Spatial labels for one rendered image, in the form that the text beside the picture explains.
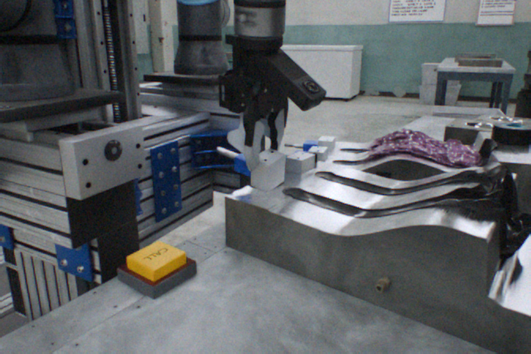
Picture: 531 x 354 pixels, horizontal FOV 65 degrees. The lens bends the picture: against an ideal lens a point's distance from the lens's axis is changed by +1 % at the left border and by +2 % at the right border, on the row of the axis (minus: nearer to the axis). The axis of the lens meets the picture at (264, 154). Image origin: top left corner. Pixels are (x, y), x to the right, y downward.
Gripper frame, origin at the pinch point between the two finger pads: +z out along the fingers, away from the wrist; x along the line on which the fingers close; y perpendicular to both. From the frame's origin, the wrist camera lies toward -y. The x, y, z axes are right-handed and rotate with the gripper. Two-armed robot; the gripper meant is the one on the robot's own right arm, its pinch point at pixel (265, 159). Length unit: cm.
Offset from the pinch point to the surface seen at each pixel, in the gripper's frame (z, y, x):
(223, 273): 11.4, -4.1, 15.6
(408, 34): 109, 200, -701
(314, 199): 4.7, -9.3, -0.9
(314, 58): 151, 318, -584
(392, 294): 6.6, -26.4, 8.7
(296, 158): 3.6, -0.5, -9.3
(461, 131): 17, -16, -77
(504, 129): 2, -29, -47
